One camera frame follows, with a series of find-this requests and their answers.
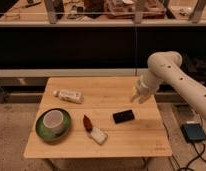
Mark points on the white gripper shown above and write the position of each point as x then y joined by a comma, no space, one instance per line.
146,86

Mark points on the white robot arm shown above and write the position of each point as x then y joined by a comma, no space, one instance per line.
165,67

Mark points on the black rectangular box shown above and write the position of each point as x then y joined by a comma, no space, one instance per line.
123,116

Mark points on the white wrapped packet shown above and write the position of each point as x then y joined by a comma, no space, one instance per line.
98,135

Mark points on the wooden folding table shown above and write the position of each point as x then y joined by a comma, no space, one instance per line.
145,136

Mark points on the blue foot pedal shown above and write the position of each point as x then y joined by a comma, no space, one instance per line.
193,132

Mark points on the white plastic bottle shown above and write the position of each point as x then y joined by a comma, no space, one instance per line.
69,95

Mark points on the white cup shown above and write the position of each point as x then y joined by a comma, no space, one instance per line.
53,120

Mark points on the green round plate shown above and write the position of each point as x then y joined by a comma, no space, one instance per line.
48,136

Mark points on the long wooden workbench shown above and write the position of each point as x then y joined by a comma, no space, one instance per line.
38,77

